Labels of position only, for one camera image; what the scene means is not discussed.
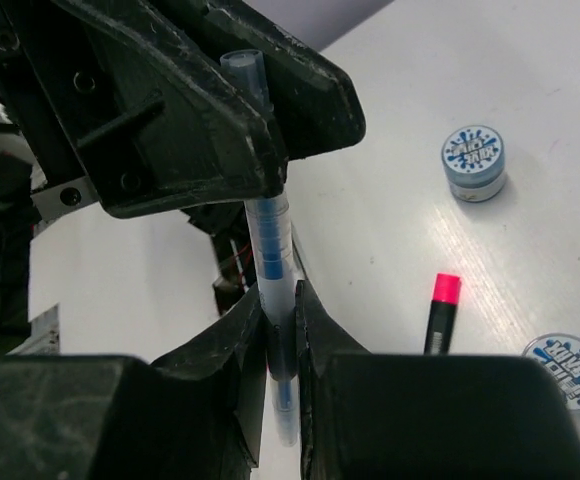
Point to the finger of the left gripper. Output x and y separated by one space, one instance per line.
315 102

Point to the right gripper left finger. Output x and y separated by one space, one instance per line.
193 413

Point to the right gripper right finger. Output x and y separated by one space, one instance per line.
387 416

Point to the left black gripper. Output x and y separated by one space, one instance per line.
173 129

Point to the blue clear pen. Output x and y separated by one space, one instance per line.
270 233

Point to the pink highlighter marker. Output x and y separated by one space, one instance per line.
442 314

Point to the blue glitter jar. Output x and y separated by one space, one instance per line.
559 355
474 162

